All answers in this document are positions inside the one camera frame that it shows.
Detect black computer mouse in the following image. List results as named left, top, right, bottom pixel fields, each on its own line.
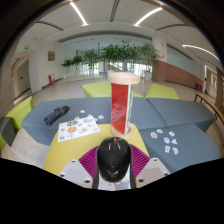
left=95, top=136, right=133, bottom=183

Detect ceiling strip lights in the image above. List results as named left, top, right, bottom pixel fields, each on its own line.
left=69, top=1, right=221, bottom=63

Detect lime green upholstered seat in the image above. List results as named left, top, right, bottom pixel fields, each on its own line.
left=0, top=95, right=34, bottom=149

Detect red panelled cylinder stand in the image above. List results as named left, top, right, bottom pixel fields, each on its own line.
left=108, top=71, right=142, bottom=140

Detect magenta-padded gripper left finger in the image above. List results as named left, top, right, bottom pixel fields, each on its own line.
left=58, top=144, right=101, bottom=190

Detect row of potted plants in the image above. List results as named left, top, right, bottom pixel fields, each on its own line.
left=61, top=39, right=161, bottom=81

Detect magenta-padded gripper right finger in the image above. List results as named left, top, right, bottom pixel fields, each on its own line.
left=128, top=143, right=172, bottom=189

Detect small dark grey ottoman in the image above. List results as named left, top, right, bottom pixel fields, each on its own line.
left=0, top=116, right=17, bottom=148

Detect red fire extinguisher box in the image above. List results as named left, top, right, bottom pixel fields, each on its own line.
left=48, top=73, right=56, bottom=86

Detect lime green upholstered bench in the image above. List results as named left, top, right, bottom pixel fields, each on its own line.
left=145, top=82, right=180, bottom=100
left=81, top=81, right=144, bottom=99

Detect brass wall plaque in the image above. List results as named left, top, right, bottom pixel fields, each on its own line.
left=47, top=50, right=56, bottom=62

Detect white sticker sheet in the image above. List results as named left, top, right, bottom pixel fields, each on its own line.
left=57, top=114, right=101, bottom=143

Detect group of small stickers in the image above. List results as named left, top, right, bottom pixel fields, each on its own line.
left=150, top=128, right=180, bottom=156

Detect grey door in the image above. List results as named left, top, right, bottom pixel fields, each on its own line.
left=14, top=59, right=32, bottom=96

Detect long grey upholstered bench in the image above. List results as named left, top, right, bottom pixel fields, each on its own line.
left=21, top=96, right=158, bottom=147

